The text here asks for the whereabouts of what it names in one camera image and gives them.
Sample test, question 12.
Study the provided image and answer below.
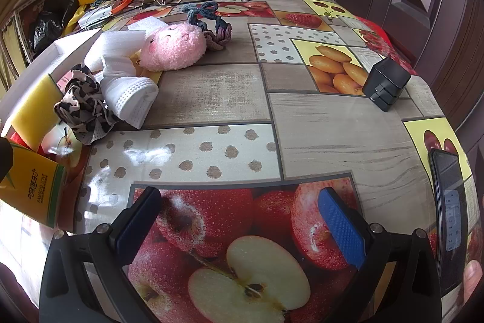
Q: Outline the black cube charger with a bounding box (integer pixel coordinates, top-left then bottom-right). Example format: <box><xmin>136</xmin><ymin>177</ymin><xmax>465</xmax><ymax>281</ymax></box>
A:
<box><xmin>362</xmin><ymin>57</ymin><xmax>411</xmax><ymax>113</ymax></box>

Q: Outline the pink plush toy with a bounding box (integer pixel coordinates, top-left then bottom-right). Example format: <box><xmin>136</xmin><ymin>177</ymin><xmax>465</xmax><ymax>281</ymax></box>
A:
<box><xmin>137</xmin><ymin>23</ymin><xmax>208</xmax><ymax>73</ymax></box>

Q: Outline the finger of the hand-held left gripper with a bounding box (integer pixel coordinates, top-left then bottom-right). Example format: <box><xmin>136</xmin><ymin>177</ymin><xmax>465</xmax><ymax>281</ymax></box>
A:
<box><xmin>0</xmin><ymin>137</ymin><xmax>14</xmax><ymax>183</ymax></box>

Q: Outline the black plastic bag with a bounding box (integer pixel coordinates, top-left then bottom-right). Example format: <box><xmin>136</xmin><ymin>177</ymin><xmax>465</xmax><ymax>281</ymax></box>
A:
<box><xmin>34</xmin><ymin>11</ymin><xmax>63</xmax><ymax>51</ymax></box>

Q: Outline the leopard print cloth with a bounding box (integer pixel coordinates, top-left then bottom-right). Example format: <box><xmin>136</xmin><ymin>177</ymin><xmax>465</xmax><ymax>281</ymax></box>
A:
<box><xmin>54</xmin><ymin>63</ymin><xmax>122</xmax><ymax>146</ymax></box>

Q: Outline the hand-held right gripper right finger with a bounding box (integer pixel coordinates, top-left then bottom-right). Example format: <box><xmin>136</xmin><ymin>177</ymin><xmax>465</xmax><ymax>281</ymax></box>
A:
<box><xmin>318</xmin><ymin>187</ymin><xmax>443</xmax><ymax>323</ymax></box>

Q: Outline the fruit print tablecloth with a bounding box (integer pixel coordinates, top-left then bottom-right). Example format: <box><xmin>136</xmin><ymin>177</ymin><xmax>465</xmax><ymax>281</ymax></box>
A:
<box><xmin>0</xmin><ymin>0</ymin><xmax>484</xmax><ymax>323</ymax></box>

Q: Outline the yellow curtain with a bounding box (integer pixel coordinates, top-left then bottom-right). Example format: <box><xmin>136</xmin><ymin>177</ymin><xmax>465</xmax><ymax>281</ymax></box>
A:
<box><xmin>0</xmin><ymin>1</ymin><xmax>34</xmax><ymax>81</ymax></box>

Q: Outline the small white foam sheet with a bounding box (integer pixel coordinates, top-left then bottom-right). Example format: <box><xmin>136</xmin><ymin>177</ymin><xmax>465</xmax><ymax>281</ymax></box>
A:
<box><xmin>126</xmin><ymin>16</ymin><xmax>167</xmax><ymax>32</ymax></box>

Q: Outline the yellow sponge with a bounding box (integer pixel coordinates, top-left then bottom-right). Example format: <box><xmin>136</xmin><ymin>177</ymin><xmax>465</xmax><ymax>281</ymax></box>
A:
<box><xmin>11</xmin><ymin>75</ymin><xmax>63</xmax><ymax>151</ymax></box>

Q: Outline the large white foam sheet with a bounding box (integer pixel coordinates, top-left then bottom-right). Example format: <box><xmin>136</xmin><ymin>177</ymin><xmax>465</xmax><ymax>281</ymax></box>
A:
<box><xmin>84</xmin><ymin>28</ymin><xmax>152</xmax><ymax>74</ymax></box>

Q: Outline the white cardboard box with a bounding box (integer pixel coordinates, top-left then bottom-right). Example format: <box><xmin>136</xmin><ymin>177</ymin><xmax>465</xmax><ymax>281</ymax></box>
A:
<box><xmin>0</xmin><ymin>28</ymin><xmax>103</xmax><ymax>134</ymax></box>

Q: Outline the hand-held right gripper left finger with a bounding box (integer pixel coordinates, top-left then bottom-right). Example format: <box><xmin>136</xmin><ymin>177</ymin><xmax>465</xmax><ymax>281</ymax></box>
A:
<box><xmin>40</xmin><ymin>186</ymin><xmax>163</xmax><ymax>323</ymax></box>

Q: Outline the blue and pink braided rope toy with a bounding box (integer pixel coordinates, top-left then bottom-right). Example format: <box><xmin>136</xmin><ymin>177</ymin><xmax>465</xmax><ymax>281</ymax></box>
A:
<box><xmin>178</xmin><ymin>2</ymin><xmax>233</xmax><ymax>52</ymax></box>

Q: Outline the black smartphone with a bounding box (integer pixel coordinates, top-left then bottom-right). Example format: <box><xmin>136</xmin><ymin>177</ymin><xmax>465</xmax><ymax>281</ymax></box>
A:
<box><xmin>428</xmin><ymin>148</ymin><xmax>469</xmax><ymax>297</ymax></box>

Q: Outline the white waffle cloth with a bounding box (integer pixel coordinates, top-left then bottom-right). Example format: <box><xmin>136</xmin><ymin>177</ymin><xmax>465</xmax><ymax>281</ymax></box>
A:
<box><xmin>93</xmin><ymin>56</ymin><xmax>159</xmax><ymax>130</ymax></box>

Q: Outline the yellow tissue pack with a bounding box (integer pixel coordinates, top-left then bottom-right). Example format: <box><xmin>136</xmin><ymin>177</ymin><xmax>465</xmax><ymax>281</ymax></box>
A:
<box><xmin>0</xmin><ymin>141</ymin><xmax>69</xmax><ymax>229</ymax></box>

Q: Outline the red plastic bag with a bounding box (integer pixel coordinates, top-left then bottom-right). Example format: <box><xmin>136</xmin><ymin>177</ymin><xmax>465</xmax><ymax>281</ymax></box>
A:
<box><xmin>355</xmin><ymin>16</ymin><xmax>417</xmax><ymax>76</ymax></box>

